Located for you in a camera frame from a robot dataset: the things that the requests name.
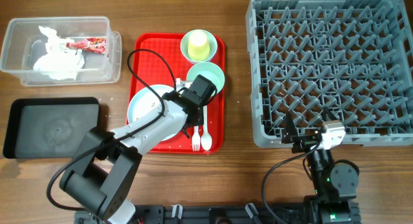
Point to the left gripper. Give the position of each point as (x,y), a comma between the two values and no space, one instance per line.
(199,119)

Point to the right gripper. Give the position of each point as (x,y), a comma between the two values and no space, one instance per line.
(291,135)

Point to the green bowl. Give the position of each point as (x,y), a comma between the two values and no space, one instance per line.
(210,71)
(184,46)

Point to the light blue round plate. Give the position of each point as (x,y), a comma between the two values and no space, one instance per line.
(144,102)

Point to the red snack wrapper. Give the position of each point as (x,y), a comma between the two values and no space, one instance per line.
(92,44)

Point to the white napkin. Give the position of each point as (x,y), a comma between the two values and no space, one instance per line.
(60,61)

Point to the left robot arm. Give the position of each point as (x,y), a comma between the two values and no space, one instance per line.
(100,174)

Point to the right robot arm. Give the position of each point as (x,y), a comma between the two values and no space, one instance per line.
(335,182)

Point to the grey dishwasher rack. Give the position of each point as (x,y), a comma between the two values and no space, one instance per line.
(353,57)

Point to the clear plastic waste bin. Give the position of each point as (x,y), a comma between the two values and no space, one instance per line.
(24,44)

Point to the yellow plastic cup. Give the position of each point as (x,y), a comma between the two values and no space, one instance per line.
(198,46)

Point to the green bowl under cup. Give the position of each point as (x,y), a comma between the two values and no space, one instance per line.
(184,46)

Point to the white plastic fork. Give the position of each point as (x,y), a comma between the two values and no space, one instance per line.
(196,140)

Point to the white plastic spoon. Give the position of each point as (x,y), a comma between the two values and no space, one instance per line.
(206,138)

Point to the red serving tray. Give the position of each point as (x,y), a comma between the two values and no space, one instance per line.
(153,71)

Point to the black rectangular tray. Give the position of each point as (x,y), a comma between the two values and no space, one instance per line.
(49,127)

